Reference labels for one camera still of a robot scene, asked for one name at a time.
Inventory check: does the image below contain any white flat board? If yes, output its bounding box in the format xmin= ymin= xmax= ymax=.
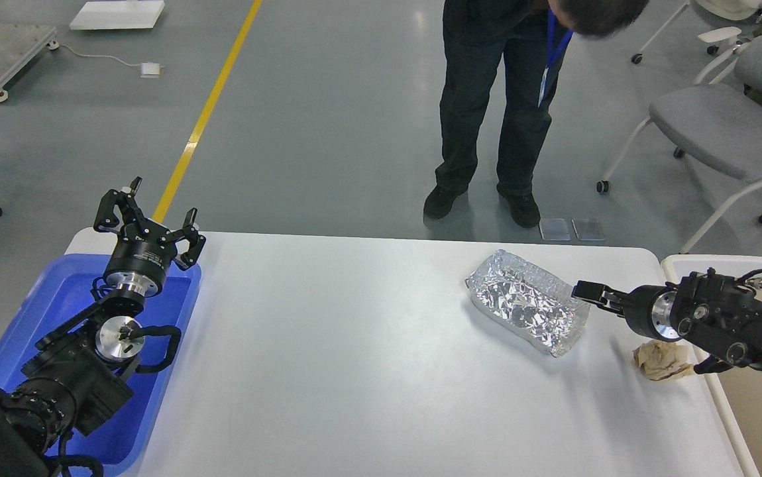
xmin=69 ymin=1 xmax=165 ymax=31

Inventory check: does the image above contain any floor metal plate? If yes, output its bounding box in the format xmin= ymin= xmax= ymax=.
xmin=572 ymin=218 xmax=606 ymax=242
xmin=539 ymin=218 xmax=572 ymax=242

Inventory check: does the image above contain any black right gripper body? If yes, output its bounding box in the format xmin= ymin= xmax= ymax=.
xmin=622 ymin=285 xmax=681 ymax=343

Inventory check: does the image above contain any blue plastic bin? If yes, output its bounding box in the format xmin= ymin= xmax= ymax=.
xmin=0 ymin=254 xmax=201 ymax=476

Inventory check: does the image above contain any left floor metal plate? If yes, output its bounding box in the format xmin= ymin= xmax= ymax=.
xmin=539 ymin=218 xmax=572 ymax=242

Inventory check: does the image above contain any aluminium foil tray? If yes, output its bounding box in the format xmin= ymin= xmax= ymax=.
xmin=464 ymin=248 xmax=590 ymax=358

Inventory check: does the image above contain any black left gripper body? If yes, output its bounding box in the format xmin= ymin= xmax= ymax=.
xmin=103 ymin=223 xmax=177 ymax=297

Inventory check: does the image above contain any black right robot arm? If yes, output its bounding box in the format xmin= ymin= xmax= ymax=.
xmin=571 ymin=268 xmax=762 ymax=374

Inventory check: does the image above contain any right floor metal plate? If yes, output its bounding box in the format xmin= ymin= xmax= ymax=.
xmin=572 ymin=218 xmax=606 ymax=242

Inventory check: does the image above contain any person in dark clothes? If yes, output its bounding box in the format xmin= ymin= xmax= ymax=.
xmin=423 ymin=1 xmax=648 ymax=229

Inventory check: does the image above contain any white rolling chair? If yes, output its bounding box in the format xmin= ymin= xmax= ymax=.
xmin=631 ymin=0 xmax=762 ymax=65

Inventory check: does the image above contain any grey chair white frame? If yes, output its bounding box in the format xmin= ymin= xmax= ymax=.
xmin=596 ymin=36 xmax=762 ymax=254

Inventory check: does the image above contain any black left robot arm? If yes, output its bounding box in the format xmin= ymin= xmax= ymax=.
xmin=0 ymin=178 xmax=206 ymax=476

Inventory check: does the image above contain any crumpled brown paper ball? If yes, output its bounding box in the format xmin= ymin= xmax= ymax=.
xmin=632 ymin=339 xmax=696 ymax=382

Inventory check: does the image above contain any white plastic bin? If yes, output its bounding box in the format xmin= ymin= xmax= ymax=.
xmin=660 ymin=254 xmax=762 ymax=477

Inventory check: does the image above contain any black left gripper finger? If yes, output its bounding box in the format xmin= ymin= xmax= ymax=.
xmin=93 ymin=176 xmax=148 ymax=235
xmin=166 ymin=207 xmax=206 ymax=271

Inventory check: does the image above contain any white power adapter with cable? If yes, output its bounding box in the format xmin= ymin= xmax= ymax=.
xmin=59 ymin=43 xmax=164 ymax=79

